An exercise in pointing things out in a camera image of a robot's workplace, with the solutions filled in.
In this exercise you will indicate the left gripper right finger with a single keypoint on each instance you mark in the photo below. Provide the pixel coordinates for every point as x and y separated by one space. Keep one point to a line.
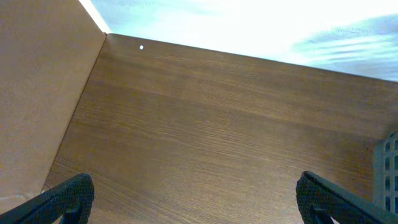
321 201

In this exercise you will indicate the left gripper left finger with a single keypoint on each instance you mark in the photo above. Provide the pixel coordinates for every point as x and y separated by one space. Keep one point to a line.
70 202

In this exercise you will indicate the grey plastic lattice basket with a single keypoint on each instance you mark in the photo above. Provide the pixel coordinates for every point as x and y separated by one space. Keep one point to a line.
385 173

